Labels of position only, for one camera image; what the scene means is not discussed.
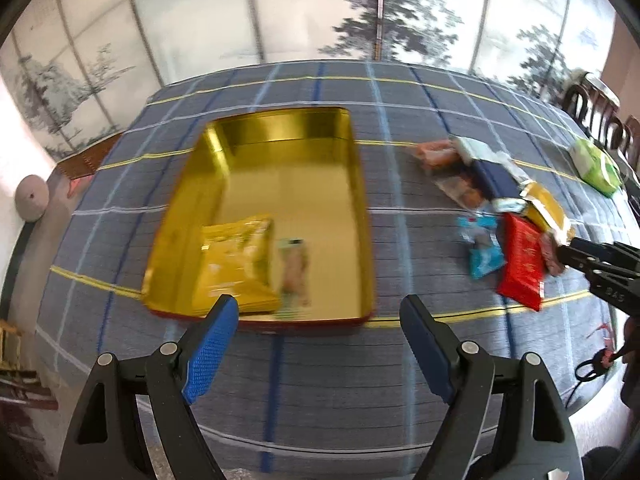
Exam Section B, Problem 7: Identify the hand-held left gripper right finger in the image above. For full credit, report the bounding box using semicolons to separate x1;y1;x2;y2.
399;294;585;480

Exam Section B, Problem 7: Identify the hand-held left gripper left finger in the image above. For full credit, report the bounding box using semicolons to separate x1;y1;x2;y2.
59;294;240;480

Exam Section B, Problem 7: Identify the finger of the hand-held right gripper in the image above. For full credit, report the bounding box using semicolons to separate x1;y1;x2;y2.
569;236;640;263
556;244;640;281

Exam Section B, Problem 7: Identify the red snack packet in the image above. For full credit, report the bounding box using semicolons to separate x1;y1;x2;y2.
496;212;548;312

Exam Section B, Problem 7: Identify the gold snack packet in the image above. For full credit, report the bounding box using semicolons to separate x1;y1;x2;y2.
492;180;576;246

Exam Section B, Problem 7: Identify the teal snack packet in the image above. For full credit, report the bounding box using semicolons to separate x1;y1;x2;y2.
457;214;506;281

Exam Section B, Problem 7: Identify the mint and navy snack packet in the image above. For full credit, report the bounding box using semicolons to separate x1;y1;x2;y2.
454;136;531;201

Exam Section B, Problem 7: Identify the gold metal tin box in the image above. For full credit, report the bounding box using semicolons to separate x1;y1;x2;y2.
141;106;376;331

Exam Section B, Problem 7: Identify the green tissue pack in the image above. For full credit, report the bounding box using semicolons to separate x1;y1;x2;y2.
569;137;623;198

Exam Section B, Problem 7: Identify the yellow snack packet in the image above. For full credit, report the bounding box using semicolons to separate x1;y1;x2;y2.
192;214;282;313

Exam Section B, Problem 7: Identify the blue plaid tablecloth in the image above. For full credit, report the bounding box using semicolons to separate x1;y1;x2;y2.
34;60;636;473

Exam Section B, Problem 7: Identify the dark wooden chair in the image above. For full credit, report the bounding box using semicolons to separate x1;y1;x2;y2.
619;115;640;172
562;72;621;148

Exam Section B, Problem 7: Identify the clear beige snack packet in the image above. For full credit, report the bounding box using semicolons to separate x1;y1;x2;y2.
274;237;313;318

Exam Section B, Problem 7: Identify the clear orange snack packet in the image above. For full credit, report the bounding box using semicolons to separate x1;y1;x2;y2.
417;139;462;171
435;170;493;211

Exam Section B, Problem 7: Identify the wooden stool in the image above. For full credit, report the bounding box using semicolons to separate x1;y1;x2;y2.
0;317;58;411

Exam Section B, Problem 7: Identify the painted folding screen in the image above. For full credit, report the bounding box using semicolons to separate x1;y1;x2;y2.
0;0;621;158

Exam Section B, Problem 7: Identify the black lanyard cable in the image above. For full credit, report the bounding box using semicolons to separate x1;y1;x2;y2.
567;324;627;407

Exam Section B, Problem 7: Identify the round grey wall disc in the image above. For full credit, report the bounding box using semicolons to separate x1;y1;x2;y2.
14;174;50;222

